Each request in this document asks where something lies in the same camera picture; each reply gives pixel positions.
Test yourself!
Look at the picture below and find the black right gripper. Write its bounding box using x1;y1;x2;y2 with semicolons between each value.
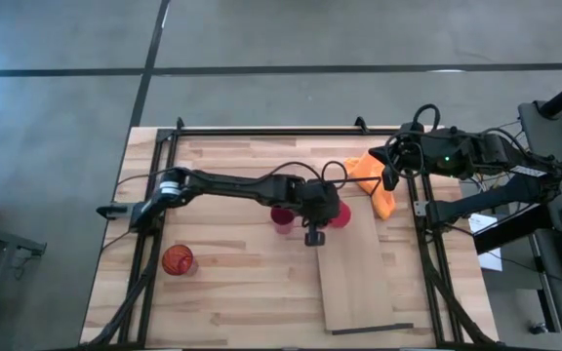
368;129;439;176

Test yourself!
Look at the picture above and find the red plastic cup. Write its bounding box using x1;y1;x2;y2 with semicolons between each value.
328;200;352;229

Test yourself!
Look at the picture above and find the pink translucent plastic cup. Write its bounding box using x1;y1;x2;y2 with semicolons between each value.
269;205;296;235

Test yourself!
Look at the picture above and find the light wooden shelf board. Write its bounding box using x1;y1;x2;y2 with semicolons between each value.
315;194;415;336

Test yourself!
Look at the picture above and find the orange cloth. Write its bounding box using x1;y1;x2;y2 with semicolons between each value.
342;153;397;221

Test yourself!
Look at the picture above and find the thin black metal rod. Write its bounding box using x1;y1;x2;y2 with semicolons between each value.
330;175;383;197

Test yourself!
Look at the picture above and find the white paper sheet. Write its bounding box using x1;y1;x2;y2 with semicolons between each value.
468;213;504;273

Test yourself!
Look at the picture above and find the black rectangular bar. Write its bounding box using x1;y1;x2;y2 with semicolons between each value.
470;204;555;255

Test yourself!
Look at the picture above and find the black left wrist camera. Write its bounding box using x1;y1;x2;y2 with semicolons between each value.
303;223;326;248

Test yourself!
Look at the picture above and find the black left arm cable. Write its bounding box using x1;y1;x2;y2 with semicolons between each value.
114;159;349;189

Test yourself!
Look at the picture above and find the black right arm cable loop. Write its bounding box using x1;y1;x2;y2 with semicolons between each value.
411;102;442;134

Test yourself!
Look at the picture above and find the black metal table frame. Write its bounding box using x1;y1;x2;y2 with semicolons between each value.
85;116;497;350

